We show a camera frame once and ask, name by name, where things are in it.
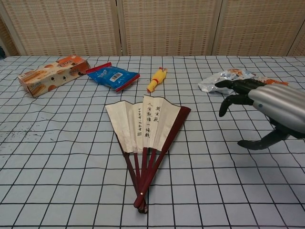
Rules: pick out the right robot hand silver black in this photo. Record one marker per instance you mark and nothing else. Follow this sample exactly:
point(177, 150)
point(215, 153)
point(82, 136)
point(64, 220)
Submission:
point(278, 105)

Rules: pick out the paper folding fan red ribs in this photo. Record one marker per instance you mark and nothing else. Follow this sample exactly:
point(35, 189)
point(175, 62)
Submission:
point(147, 119)

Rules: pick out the orange snack bag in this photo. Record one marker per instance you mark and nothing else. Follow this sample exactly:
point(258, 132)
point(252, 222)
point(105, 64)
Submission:
point(274, 81)

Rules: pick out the silver snack bag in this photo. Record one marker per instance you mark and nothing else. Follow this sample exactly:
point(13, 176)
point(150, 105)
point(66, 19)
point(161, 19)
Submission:
point(214, 80)

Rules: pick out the woven folding screen panel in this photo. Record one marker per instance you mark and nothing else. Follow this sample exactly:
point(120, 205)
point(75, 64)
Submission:
point(169, 26)
point(62, 26)
point(262, 26)

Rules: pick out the yellow rubber chicken toy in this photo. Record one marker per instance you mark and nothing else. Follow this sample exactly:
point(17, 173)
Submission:
point(157, 80)

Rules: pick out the blue snack bag red edges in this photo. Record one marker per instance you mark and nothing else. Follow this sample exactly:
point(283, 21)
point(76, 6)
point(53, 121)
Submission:
point(112, 76)

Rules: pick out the light blue checked tablecloth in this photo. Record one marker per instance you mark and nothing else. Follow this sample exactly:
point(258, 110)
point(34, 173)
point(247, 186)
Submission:
point(71, 167)

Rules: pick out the orange biscuit cardboard box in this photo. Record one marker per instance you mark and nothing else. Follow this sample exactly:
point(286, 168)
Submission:
point(52, 74)

